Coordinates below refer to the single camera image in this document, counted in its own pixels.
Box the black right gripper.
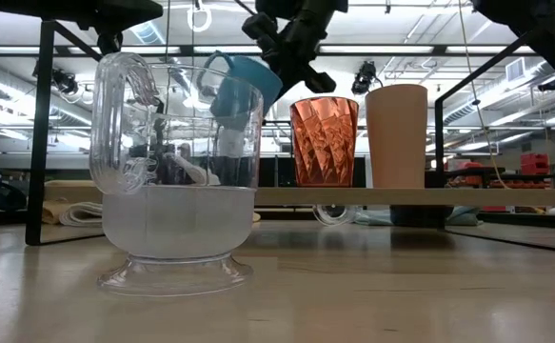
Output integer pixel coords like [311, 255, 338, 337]
[241, 0, 350, 103]

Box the blue plastic mug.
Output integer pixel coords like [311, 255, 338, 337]
[195, 50, 285, 132]

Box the orange faceted plastic tumbler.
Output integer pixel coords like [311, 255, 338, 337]
[288, 95, 361, 189]

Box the peach plastic cup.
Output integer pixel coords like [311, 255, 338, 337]
[364, 83, 429, 191]

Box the red storage bin stack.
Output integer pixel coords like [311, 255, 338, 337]
[519, 151, 552, 176]

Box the striped white folded towel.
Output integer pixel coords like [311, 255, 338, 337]
[58, 200, 106, 229]

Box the white hanging cable loop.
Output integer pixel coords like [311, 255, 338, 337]
[186, 0, 213, 34]

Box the thin yellow hanging cord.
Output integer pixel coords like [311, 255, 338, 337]
[457, 0, 512, 190]

